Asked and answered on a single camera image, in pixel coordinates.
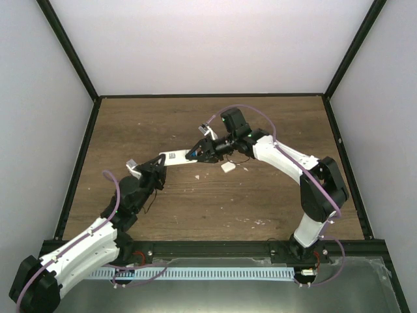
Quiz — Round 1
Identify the white air conditioner remote control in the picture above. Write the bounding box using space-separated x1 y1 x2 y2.
160 149 197 167

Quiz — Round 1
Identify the metal front plate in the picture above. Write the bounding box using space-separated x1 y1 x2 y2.
57 257 400 312

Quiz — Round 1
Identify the white remote battery cover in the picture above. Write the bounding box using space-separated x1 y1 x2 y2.
221 162 236 173

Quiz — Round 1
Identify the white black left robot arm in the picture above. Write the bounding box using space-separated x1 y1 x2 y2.
9 154 166 312

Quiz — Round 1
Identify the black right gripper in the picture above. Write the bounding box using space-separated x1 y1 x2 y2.
188 132 238 163

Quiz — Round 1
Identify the light blue slotted cable duct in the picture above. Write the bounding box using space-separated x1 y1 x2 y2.
87 267 295 282

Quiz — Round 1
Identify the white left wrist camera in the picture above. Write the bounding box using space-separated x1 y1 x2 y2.
126 159 142 179

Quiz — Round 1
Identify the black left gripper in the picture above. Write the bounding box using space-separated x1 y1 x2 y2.
133 155 167 213

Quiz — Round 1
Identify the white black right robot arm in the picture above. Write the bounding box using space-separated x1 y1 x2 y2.
185 105 349 263

